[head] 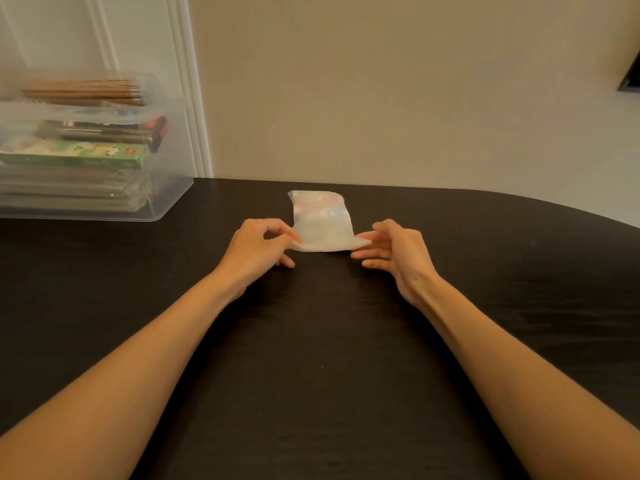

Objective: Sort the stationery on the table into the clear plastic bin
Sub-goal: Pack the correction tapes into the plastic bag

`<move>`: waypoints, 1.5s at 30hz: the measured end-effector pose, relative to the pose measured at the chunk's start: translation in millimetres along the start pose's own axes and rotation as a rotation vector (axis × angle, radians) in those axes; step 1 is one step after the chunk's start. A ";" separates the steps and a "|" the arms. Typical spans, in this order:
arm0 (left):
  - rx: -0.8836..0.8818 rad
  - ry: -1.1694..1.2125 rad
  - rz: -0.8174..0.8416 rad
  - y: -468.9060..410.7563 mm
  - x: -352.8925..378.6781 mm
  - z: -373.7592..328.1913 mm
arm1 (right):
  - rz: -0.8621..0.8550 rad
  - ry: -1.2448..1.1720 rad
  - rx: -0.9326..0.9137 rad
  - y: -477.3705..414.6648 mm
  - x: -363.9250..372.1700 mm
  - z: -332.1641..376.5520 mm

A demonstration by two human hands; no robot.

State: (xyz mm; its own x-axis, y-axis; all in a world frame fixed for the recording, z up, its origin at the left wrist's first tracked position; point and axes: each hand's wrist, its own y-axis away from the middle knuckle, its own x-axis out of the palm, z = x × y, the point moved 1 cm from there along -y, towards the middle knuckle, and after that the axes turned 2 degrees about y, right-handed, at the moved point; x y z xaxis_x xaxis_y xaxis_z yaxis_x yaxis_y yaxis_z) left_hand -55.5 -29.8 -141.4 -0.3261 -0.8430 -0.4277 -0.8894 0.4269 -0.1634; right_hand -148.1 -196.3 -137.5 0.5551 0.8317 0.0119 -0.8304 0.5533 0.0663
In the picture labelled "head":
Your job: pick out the person's right hand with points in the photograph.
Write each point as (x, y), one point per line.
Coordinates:
(400, 259)

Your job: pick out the green pencil box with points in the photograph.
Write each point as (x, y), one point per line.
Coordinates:
(70, 155)

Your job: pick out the black wall television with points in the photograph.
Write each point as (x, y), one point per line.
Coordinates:
(631, 77)

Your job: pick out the person's left forearm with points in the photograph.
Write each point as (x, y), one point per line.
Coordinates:
(115, 374)

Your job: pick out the bundle of wooden pencils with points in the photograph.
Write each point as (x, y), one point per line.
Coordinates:
(82, 91)

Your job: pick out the person's right forearm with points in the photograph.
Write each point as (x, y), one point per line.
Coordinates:
(540, 384)

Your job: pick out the person's left hand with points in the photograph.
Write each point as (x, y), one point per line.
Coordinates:
(255, 254)

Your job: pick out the translucent plastic sheet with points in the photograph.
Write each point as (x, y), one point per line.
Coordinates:
(320, 229)

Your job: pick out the clear plastic storage bin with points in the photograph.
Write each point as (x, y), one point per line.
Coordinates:
(172, 194)

